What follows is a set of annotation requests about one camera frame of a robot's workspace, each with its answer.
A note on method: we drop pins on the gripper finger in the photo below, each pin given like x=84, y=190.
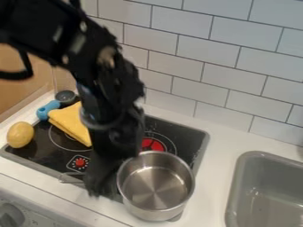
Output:
x=98, y=177

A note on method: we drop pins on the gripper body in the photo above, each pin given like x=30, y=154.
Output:
x=116, y=130

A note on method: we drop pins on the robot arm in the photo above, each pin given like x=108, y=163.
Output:
x=47, y=29

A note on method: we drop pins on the yellow cloth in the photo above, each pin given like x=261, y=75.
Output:
x=71, y=119

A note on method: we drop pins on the toy stove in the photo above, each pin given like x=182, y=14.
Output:
x=51, y=147

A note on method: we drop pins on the silver pot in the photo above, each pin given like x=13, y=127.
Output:
x=155, y=189

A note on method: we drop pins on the yellow toy potato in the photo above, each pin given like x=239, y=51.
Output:
x=19, y=134

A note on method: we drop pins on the toy sink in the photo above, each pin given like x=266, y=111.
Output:
x=268, y=192

